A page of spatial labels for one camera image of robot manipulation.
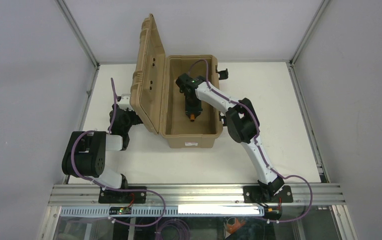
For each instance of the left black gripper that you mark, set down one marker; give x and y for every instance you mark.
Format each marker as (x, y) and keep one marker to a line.
(135, 118)

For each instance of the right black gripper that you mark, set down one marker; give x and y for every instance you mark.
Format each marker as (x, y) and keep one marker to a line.
(192, 110)

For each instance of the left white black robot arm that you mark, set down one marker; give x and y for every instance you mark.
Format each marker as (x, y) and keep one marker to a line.
(85, 153)

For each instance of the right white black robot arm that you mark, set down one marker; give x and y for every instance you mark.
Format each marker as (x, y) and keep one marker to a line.
(242, 126)

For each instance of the tan plastic tool case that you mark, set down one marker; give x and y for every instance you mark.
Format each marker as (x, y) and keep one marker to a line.
(157, 99)

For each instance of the orange object under table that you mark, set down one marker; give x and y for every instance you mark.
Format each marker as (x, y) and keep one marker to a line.
(232, 224)

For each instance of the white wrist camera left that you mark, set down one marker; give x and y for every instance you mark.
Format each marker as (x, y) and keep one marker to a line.
(123, 101)

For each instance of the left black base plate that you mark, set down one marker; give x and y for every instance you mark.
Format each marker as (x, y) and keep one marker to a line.
(137, 196)

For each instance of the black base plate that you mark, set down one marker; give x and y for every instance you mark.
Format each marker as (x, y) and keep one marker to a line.
(253, 194)
(137, 196)

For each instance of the aluminium mounting rail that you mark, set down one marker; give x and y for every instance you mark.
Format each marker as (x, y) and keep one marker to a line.
(293, 194)

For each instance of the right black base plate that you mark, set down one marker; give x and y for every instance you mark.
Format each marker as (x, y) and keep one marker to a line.
(253, 194)

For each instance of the white slotted cable duct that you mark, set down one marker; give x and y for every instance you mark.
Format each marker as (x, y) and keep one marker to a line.
(183, 210)

